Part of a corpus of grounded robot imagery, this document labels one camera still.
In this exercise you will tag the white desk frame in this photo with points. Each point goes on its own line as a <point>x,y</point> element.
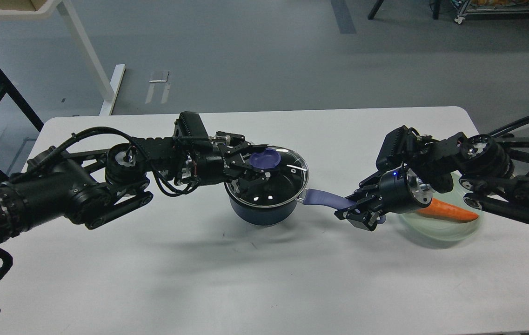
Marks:
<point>54,29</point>

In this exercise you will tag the metal wheeled cart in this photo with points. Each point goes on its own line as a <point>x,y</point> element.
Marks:
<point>465,8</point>

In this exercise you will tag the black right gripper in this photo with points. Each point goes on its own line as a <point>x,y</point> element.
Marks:
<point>401,191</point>

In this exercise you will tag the clear glass plate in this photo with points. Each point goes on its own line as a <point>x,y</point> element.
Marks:
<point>442,229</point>

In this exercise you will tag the blue saucepan with handle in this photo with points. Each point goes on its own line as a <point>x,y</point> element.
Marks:
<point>271,203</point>

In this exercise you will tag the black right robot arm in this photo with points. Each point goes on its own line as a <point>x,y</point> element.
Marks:
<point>493,167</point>

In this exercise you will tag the orange toy carrot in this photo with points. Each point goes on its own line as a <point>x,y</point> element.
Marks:
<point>440,210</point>

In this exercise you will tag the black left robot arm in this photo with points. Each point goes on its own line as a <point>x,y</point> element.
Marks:
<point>100,174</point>

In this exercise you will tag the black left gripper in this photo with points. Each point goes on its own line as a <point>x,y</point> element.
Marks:
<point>210,167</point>

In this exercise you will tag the glass lid with blue knob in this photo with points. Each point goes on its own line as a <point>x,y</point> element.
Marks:
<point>284,165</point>

